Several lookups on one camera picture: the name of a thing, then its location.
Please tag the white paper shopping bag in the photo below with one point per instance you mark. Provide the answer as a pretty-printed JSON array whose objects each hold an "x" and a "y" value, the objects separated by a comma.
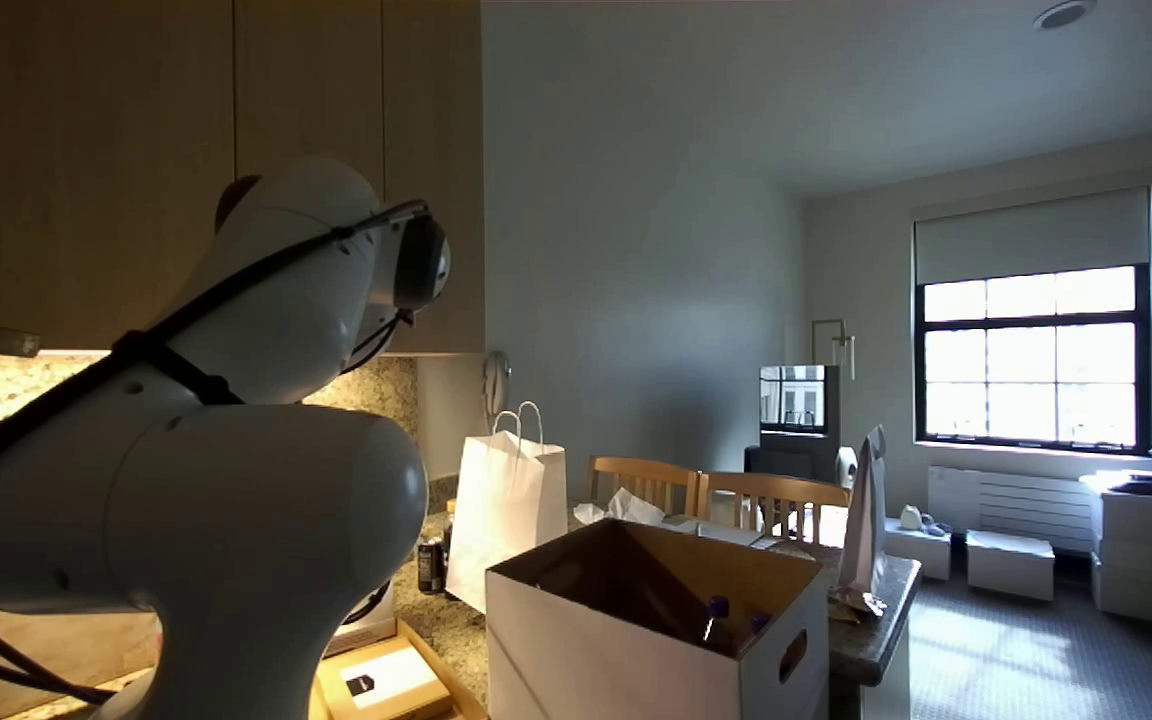
[{"x": 500, "y": 505}]

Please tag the dark television stand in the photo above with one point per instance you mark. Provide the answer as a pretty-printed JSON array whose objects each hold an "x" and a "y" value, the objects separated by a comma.
[{"x": 789, "y": 463}]

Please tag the dark dining table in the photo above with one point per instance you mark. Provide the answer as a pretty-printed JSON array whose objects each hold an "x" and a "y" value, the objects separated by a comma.
[{"x": 878, "y": 629}]

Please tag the small cardboard box white label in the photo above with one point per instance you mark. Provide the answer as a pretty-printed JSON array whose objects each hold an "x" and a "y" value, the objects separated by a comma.
[{"x": 380, "y": 681}]

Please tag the wooden dining chair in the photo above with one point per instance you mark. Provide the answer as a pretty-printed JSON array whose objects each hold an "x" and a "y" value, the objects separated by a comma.
[
  {"x": 642, "y": 481},
  {"x": 777, "y": 500}
]

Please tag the flat screen television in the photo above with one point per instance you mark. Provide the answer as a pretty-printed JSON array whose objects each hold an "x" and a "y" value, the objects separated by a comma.
[{"x": 797, "y": 400}]

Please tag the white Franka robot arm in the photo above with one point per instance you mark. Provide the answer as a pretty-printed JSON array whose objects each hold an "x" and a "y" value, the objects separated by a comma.
[{"x": 202, "y": 533}]

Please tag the white dresser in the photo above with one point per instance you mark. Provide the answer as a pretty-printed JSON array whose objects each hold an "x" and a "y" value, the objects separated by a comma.
[{"x": 1136, "y": 552}]

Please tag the black framed window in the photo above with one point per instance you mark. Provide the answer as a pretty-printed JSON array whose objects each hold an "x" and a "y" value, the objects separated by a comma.
[{"x": 1034, "y": 363}]

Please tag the white wall phone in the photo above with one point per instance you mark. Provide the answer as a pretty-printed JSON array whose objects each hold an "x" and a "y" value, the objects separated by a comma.
[{"x": 499, "y": 377}]

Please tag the white radiator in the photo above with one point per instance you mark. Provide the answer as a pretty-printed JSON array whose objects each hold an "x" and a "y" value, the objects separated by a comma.
[{"x": 1016, "y": 500}]

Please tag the shallow brown cardboard tray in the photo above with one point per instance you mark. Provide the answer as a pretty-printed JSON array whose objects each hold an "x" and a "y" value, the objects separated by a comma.
[{"x": 428, "y": 662}]

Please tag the round ceiling light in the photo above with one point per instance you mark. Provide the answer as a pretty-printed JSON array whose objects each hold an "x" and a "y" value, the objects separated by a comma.
[{"x": 1063, "y": 15}]

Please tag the wooden upper cabinet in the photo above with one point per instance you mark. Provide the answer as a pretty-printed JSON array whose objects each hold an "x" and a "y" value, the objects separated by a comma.
[{"x": 68, "y": 134}]

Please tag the white printed standing bag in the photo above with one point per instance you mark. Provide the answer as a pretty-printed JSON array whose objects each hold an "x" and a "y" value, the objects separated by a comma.
[{"x": 865, "y": 522}]

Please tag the white cardboard storage box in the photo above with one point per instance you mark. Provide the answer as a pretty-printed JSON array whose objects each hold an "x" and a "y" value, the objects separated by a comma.
[{"x": 602, "y": 666}]

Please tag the arched floor lamp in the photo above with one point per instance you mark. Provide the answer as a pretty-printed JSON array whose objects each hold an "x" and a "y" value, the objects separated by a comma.
[{"x": 843, "y": 350}]

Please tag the white cube ottoman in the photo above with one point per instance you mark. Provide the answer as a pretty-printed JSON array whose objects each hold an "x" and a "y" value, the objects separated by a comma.
[
  {"x": 1009, "y": 566},
  {"x": 920, "y": 548}
]

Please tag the pale roller blind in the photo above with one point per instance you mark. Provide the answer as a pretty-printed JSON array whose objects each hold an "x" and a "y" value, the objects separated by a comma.
[{"x": 1034, "y": 232}]

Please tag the dark bottle gold lid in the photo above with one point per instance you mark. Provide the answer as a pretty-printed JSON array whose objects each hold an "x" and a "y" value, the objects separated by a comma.
[{"x": 433, "y": 563}]

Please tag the crumpled white plastic bag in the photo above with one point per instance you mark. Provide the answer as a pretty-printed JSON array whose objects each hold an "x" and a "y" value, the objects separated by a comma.
[{"x": 620, "y": 505}]

